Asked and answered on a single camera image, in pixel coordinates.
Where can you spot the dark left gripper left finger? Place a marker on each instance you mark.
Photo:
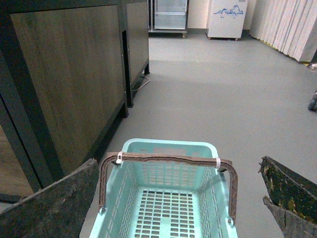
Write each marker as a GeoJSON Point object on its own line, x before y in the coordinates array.
{"type": "Point", "coordinates": [57, 211]}

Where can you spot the wooden panel display cabinet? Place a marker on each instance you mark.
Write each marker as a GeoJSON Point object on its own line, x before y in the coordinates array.
{"type": "Point", "coordinates": [68, 69]}

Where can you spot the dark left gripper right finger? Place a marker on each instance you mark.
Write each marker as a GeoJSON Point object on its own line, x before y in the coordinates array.
{"type": "Point", "coordinates": [292, 199]}

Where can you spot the white chest freezer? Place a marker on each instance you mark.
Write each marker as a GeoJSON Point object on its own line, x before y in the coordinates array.
{"type": "Point", "coordinates": [226, 19]}

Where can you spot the glass door refrigerator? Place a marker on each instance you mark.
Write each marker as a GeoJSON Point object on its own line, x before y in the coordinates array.
{"type": "Point", "coordinates": [168, 16]}

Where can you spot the white curtain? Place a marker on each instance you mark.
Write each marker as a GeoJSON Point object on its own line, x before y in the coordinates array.
{"type": "Point", "coordinates": [289, 26]}

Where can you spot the brown basket handle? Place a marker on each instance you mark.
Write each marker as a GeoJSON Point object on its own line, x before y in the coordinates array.
{"type": "Point", "coordinates": [222, 164]}

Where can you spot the light blue plastic basket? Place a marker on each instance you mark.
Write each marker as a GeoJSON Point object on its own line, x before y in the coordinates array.
{"type": "Point", "coordinates": [165, 199]}

